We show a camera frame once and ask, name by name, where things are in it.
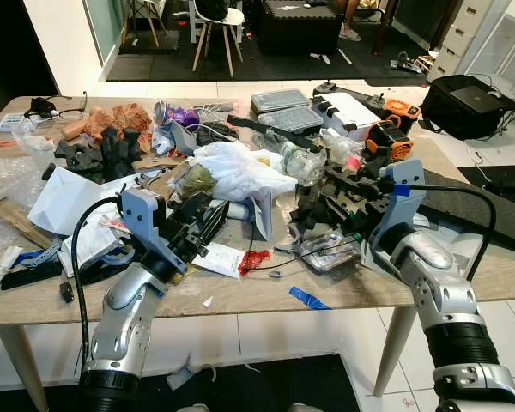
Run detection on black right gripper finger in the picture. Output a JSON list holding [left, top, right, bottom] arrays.
[[323, 167, 375, 195], [292, 199, 351, 243]]

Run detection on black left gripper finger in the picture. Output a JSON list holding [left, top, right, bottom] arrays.
[[197, 201, 234, 251], [179, 192, 217, 231]]

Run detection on clear plastic package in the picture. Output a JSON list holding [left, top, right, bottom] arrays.
[[293, 231, 362, 275]]

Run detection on white printed card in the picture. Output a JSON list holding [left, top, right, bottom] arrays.
[[191, 241, 245, 279]]

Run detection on crushed clear plastic bottle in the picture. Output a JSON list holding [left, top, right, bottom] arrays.
[[278, 141, 329, 187]]

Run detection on red crumpled wrapper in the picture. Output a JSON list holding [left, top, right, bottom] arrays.
[[238, 248, 273, 276]]

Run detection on orange black round tool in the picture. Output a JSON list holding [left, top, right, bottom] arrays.
[[364, 120, 414, 162]]

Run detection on white crumpled plastic bag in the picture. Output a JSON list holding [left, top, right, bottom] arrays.
[[191, 139, 298, 203]]

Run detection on white box with black edge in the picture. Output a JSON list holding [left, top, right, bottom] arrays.
[[312, 90, 384, 140]]

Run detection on blue tape strip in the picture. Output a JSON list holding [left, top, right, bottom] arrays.
[[288, 285, 332, 311]]

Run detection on orange black handheld meter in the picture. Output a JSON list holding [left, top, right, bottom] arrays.
[[379, 96, 422, 122]]

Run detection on white printed paper sheet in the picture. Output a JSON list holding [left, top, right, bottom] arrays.
[[58, 209, 126, 277]]

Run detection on purple plastic wrapper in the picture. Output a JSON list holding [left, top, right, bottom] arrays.
[[152, 100, 212, 131]]

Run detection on black moulded plastic piece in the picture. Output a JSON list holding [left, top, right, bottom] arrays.
[[53, 126, 144, 185]]

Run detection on crumpled brown paper bag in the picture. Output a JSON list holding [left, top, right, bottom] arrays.
[[64, 102, 156, 154]]

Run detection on dark floor rug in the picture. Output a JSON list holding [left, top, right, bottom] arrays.
[[106, 24, 432, 88]]

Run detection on black foam mat piece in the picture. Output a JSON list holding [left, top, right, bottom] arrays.
[[403, 167, 515, 257]]

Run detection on black fabric bag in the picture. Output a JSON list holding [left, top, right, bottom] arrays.
[[420, 75, 515, 142]]

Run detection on person's foot in sandal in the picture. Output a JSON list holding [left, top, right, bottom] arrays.
[[338, 0, 367, 43]]

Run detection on wooden table leg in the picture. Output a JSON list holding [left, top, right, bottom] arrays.
[[373, 304, 418, 398], [0, 324, 50, 412]]

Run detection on black storage box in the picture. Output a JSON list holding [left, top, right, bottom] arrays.
[[257, 0, 345, 58]]

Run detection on black flat device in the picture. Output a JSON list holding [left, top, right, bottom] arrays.
[[0, 261, 66, 291]]

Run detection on brown wooden plank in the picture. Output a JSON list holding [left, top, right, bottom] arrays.
[[0, 197, 49, 251]]

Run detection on black floor mat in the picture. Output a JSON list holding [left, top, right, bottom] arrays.
[[0, 353, 362, 412]]

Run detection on black eyeglasses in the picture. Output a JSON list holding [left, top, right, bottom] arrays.
[[23, 92, 89, 122]]

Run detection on white crumpled tissue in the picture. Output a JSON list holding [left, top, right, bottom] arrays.
[[0, 245, 23, 288]]

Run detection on clear bubble wrap sheet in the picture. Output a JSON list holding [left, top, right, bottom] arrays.
[[0, 153, 51, 255]]

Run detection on white chair with wooden legs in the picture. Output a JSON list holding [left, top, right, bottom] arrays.
[[188, 0, 246, 79]]

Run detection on white drawer cabinet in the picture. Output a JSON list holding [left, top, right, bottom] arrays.
[[428, 0, 515, 88]]

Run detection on white pill blister pack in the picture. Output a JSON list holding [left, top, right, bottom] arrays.
[[0, 111, 27, 135]]

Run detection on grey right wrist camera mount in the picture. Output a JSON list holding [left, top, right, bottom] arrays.
[[365, 159, 427, 258]]

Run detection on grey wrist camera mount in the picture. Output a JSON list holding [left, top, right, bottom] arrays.
[[118, 187, 190, 276], [365, 159, 427, 258]]

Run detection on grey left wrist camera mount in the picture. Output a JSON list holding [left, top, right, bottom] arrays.
[[118, 187, 190, 276]]

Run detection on long black strap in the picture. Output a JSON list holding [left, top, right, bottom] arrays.
[[227, 113, 324, 155]]

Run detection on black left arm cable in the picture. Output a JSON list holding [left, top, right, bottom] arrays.
[[70, 196, 126, 361]]

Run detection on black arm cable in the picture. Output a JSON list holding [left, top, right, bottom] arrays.
[[398, 182, 499, 260], [70, 196, 126, 361]]

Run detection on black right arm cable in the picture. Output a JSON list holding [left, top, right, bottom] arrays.
[[398, 182, 499, 260]]

